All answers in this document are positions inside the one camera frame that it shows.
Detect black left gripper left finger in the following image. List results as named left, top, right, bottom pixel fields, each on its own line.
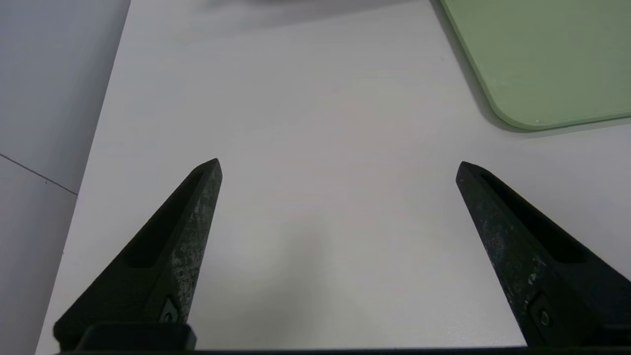
left=53, top=158, right=223, bottom=350

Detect light green plastic tray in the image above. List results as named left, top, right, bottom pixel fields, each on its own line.
left=440, top=0, right=631, bottom=132

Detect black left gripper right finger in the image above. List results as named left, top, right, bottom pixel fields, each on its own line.
left=456, top=161, right=631, bottom=348

